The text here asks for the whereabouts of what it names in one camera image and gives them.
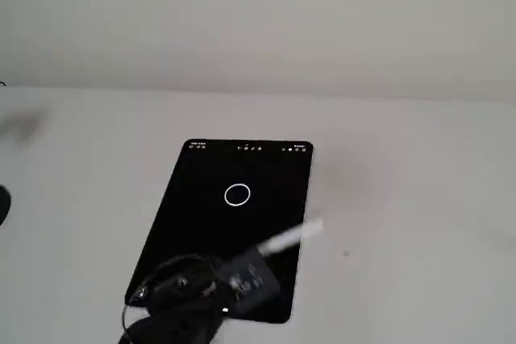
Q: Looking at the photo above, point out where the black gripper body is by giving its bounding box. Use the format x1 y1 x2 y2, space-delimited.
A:
136 254 227 317

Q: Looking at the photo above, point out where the white stylus pen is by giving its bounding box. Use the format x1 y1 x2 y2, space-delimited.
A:
257 218 325 257

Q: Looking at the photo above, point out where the black tablet with drawn circle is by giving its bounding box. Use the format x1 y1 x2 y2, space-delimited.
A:
124 138 314 325

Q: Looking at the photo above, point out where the dark rounded object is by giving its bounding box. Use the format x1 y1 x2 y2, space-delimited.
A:
0 184 12 227

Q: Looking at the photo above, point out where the black gripper camera module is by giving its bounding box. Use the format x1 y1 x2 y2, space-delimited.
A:
219 250 282 317

